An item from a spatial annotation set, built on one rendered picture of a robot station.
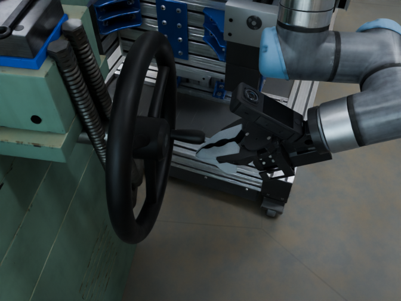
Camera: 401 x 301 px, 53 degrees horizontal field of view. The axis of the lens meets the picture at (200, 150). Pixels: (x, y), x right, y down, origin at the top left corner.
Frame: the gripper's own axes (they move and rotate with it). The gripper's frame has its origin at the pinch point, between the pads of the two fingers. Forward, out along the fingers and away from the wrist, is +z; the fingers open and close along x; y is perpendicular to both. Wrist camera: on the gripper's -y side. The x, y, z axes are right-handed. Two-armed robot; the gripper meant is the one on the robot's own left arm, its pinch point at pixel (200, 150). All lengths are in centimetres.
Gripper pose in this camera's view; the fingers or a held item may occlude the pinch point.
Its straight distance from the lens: 66.9
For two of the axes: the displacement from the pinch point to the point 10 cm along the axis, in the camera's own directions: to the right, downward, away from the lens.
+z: -8.5, 2.2, 4.7
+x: 1.5, -7.6, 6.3
